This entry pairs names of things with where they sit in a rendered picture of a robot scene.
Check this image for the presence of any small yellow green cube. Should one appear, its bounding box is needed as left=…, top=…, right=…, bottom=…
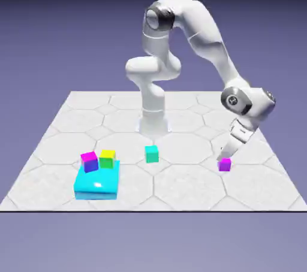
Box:
left=98, top=149, right=117, bottom=170

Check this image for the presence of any small purple cube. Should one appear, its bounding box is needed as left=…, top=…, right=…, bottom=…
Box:
left=218, top=158, right=232, bottom=173

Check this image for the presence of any small magenta blue cube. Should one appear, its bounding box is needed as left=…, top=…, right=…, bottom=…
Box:
left=80, top=151, right=100, bottom=174

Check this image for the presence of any small teal cube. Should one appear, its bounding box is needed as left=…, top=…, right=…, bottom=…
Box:
left=144, top=145, right=159, bottom=164

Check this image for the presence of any large cyan box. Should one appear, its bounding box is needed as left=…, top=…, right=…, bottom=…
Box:
left=73, top=159, right=121, bottom=201

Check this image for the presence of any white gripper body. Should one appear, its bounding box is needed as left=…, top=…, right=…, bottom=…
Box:
left=216, top=134, right=244, bottom=162

